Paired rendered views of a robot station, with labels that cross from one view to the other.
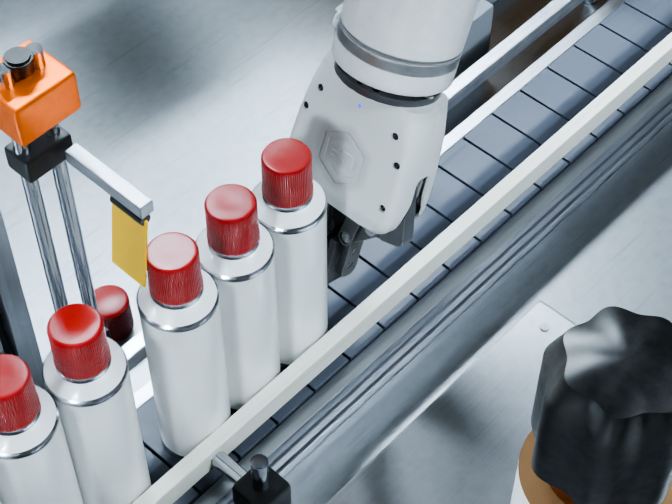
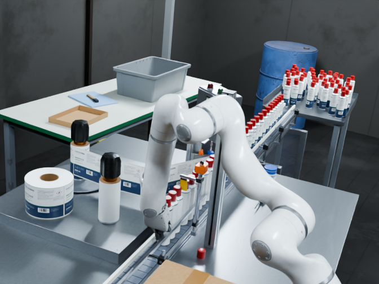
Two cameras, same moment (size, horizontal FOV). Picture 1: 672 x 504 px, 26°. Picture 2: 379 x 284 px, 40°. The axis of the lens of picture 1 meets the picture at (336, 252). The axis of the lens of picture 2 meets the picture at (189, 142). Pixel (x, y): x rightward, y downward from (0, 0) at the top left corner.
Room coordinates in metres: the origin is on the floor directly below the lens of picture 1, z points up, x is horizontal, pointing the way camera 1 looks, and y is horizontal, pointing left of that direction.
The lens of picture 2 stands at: (2.34, -0.56, 2.03)
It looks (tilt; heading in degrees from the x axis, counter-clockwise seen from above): 21 degrees down; 159
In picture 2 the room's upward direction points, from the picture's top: 6 degrees clockwise
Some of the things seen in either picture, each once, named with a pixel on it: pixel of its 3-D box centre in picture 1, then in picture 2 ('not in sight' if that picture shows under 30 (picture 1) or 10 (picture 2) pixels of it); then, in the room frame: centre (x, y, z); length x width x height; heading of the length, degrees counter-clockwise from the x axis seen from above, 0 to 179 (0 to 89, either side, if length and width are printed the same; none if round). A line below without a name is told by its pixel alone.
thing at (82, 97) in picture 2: not in sight; (92, 99); (-1.49, 0.11, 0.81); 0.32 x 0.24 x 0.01; 26
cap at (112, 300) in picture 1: (110, 312); (201, 253); (0.68, 0.18, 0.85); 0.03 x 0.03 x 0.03
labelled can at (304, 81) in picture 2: not in sight; (318, 87); (-1.19, 1.88, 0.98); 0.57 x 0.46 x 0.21; 47
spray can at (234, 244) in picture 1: (239, 300); (170, 214); (0.59, 0.07, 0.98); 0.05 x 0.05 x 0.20
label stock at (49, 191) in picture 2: not in sight; (49, 192); (0.27, -0.37, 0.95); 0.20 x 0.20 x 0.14
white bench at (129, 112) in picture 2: not in sight; (122, 142); (-1.58, 0.37, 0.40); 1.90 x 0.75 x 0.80; 130
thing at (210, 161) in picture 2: not in sight; (207, 180); (0.31, 0.33, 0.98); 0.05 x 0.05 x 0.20
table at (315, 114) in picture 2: not in sight; (303, 149); (-1.11, 1.79, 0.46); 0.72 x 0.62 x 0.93; 137
